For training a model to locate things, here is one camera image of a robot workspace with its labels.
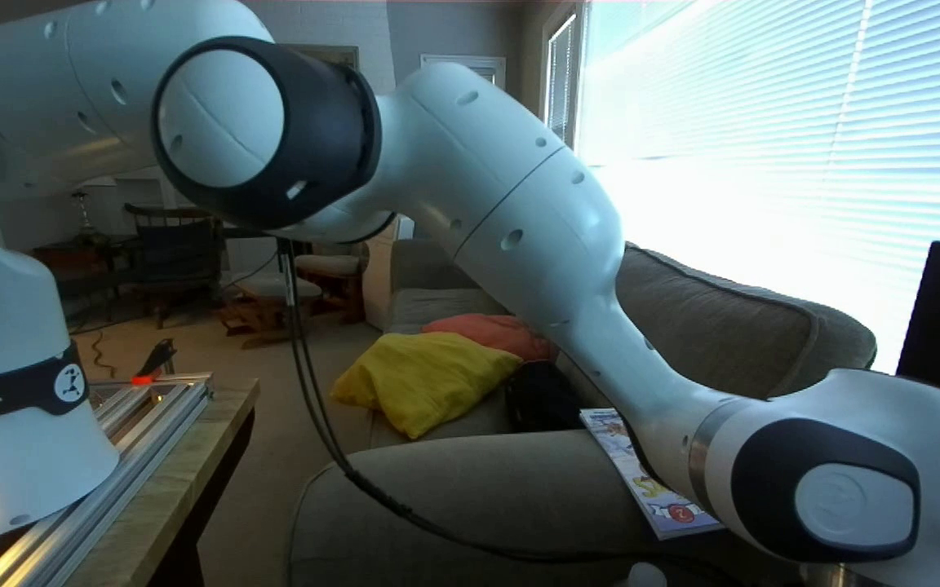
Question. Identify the white window blinds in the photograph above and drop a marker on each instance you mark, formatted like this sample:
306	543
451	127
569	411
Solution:
816	133

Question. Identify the brown wooden chair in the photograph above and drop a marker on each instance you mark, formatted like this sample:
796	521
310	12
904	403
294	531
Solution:
335	279

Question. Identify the wooden workbench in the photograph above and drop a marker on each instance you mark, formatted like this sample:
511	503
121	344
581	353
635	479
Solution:
180	479

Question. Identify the narrow bright window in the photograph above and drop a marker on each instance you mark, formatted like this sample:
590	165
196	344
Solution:
564	76

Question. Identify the black slatted chair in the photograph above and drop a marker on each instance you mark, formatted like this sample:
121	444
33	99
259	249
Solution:
171	264

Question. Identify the orange pillow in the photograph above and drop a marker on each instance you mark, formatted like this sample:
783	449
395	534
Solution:
497	330

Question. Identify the beige fabric sofa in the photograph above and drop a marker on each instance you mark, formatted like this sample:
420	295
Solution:
471	491

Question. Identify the yellow cloth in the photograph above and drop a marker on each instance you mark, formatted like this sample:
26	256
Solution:
427	378

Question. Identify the colourful magazine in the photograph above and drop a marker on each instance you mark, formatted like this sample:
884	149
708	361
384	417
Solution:
657	498

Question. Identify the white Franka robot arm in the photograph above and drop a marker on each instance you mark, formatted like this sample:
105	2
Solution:
513	196

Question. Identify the aluminium rail base plate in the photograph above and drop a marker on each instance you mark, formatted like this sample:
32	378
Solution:
113	457

